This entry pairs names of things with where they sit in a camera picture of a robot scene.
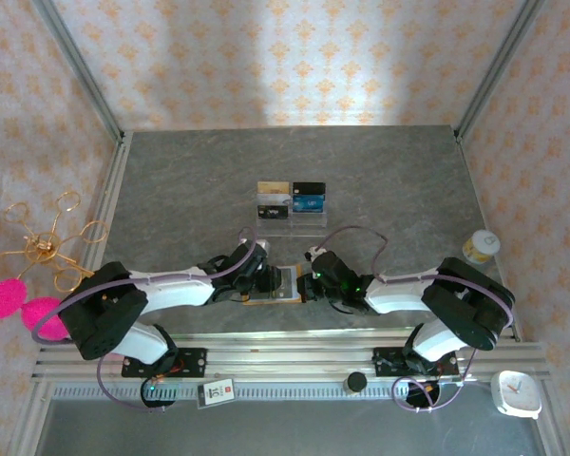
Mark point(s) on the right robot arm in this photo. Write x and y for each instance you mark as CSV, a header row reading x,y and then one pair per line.
x,y
399,297

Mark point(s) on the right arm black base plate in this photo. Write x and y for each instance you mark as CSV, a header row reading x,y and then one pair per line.
x,y
385,361

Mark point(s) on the orange leather card holder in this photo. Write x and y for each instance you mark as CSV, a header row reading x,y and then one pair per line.
x,y
275,302

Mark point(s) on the pink fluffy ball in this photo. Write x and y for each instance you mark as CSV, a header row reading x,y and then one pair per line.
x,y
43,313
4,299

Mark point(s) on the white number tag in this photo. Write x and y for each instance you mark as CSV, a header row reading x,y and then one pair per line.
x,y
216,393

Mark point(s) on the black card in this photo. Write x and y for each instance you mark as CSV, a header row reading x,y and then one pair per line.
x,y
309,187
271,213

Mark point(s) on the yellow white can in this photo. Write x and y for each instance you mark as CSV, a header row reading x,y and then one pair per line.
x,y
480,247

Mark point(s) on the gold card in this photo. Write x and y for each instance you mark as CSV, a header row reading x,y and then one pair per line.
x,y
273,186

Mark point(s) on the clear acrylic card stand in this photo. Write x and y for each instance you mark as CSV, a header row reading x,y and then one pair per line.
x,y
309,223

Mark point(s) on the aluminium frame post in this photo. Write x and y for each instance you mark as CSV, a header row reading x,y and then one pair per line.
x,y
81,71
499,66

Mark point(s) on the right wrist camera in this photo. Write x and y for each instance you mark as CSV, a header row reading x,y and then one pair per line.
x,y
312,252

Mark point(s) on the white alarm clock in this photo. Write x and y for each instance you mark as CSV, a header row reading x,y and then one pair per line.
x,y
515,394

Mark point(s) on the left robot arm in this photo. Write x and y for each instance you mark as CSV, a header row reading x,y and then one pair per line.
x,y
171,292

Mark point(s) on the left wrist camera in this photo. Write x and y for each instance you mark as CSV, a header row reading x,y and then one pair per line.
x,y
263,244

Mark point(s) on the aluminium side rail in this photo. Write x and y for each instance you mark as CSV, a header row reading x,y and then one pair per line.
x,y
116,180

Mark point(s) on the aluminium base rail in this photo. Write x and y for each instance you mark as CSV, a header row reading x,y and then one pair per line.
x,y
290,354

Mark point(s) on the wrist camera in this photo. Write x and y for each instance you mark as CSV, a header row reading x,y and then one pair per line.
x,y
312,252
263,244

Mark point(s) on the black round knob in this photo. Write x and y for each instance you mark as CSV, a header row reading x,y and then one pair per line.
x,y
356,381

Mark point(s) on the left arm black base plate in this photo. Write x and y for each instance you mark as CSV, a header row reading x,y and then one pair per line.
x,y
195,363

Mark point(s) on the silver card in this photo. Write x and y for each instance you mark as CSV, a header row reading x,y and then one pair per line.
x,y
271,198

